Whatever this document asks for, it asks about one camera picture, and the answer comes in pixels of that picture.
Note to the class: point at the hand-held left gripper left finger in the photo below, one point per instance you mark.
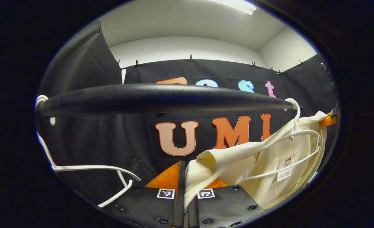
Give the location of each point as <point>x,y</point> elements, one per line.
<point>181,180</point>

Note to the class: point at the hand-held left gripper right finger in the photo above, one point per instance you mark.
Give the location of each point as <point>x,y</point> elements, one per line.
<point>225,205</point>

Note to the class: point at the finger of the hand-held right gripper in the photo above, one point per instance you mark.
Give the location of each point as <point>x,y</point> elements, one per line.
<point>327,121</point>

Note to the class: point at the cream jacket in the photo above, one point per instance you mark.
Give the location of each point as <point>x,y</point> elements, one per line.
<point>269,158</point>

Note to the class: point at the white clothes hanger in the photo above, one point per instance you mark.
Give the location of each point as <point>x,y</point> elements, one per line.
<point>269,174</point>
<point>88,167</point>

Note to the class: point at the black clothes rack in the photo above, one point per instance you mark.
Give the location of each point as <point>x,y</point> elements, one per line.
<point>158,98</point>

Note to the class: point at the black backdrop cloth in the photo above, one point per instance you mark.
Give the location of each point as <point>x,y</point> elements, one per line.
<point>110,142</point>

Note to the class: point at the ceiling light panel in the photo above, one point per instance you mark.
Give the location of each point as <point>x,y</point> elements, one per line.
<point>240,5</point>

